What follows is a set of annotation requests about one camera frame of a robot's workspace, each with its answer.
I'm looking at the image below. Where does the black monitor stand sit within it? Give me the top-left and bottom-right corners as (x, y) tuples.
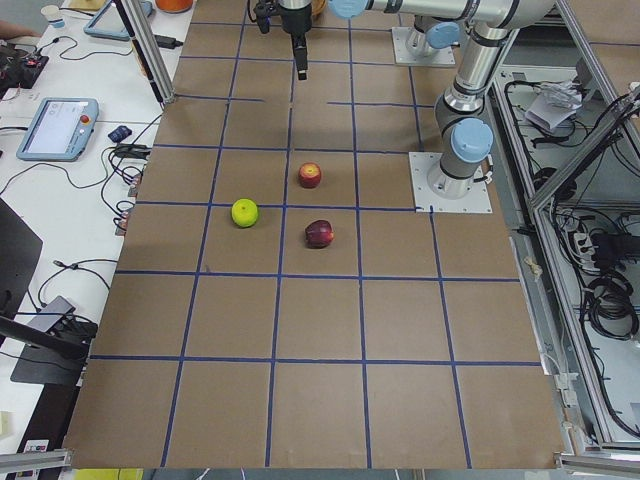
(1, 202), (97, 386)

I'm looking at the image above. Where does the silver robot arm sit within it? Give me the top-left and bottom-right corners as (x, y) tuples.
(328, 1), (554, 200)
(405, 15), (460, 63)

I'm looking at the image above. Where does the white power strip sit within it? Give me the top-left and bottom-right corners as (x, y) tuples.
(568, 231), (595, 269)

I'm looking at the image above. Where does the small blue device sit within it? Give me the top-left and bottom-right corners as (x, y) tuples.
(108, 125), (132, 143)

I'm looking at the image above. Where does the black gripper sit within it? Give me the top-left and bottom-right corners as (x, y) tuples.
(277, 0), (312, 81)

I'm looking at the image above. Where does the paper cup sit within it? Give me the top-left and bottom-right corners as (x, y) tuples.
(41, 4), (65, 29)

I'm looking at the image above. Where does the blue teach pendant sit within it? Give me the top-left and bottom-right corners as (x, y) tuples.
(16, 97), (99, 162)
(83, 1), (130, 41)

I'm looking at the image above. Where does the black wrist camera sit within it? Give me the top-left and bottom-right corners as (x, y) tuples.
(247, 0), (277, 34)

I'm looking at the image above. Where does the dark red apple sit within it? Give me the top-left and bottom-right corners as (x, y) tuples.
(304, 220), (334, 248)

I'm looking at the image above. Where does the aluminium frame post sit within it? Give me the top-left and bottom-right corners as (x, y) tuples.
(114, 0), (175, 105)

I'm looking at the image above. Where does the green apple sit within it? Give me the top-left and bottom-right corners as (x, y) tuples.
(231, 198), (259, 228)

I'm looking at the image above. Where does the red yellow apple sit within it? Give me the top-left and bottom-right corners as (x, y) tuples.
(298, 162), (322, 189)

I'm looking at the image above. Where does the orange bucket with lid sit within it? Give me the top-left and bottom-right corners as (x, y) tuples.
(155, 0), (194, 14)

